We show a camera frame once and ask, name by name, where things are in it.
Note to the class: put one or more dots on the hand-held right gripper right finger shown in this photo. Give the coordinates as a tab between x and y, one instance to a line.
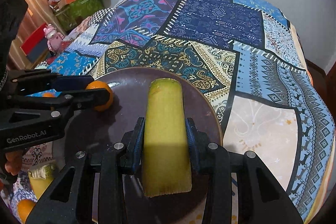
193	146

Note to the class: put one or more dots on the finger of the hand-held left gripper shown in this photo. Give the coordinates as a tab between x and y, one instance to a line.
71	81
89	98

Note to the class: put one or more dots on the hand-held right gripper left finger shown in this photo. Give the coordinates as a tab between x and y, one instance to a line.
137	146

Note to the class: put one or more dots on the orange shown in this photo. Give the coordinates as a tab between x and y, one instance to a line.
26	209
97	85

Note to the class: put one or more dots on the dark brown round plate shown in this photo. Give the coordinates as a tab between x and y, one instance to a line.
126	98

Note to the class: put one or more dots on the person's left hand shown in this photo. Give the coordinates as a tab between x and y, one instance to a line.
13	164

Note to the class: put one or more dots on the pink plush toy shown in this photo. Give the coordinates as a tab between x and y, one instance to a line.
53	36

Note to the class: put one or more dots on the red box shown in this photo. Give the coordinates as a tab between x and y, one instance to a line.
35	41

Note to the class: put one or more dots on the patchwork printed tablecloth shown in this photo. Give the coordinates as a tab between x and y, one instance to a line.
210	16

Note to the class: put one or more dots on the brown wooden furniture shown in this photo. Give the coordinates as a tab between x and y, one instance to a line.
319	77

